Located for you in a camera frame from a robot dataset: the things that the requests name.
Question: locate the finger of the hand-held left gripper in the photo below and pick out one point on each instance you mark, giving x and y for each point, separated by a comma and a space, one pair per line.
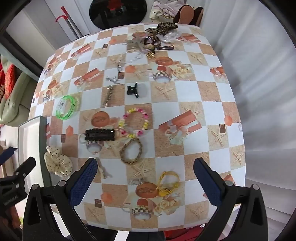
8, 154
25, 168

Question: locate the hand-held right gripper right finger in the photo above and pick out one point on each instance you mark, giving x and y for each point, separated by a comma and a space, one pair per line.
208, 183

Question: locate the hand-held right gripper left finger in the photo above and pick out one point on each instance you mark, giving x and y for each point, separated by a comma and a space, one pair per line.
85, 180

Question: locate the white jewelry box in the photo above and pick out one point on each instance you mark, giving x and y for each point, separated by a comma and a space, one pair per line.
30, 139

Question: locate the cream polka dot scrunchie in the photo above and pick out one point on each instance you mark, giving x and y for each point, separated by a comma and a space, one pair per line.
56, 162

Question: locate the black beaded hair clip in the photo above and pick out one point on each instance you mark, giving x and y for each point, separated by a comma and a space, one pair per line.
99, 134

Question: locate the beige sofa cushion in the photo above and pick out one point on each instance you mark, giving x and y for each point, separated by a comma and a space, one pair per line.
16, 106

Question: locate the green plastic bangle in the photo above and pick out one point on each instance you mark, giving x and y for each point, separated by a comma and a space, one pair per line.
60, 115

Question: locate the red cushion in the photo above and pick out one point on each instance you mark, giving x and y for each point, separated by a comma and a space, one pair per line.
8, 81

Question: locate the checkered printed tablecloth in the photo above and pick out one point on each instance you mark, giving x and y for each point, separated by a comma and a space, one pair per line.
203, 92

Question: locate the black claw hair clip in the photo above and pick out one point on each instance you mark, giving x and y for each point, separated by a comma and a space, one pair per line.
132, 90

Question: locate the silver earrings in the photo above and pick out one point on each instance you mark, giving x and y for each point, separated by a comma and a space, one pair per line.
112, 79

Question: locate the clear plastic bag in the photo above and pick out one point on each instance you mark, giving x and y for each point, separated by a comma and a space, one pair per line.
172, 37

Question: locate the leopard print bangle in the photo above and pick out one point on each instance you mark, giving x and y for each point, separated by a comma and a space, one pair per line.
148, 40

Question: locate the brown shoe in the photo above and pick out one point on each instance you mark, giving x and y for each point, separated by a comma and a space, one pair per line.
186, 15

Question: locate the black round washer door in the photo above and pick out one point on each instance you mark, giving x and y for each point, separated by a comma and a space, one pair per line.
118, 14

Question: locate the pink cloth bag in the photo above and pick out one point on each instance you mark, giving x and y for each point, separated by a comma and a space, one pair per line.
161, 9

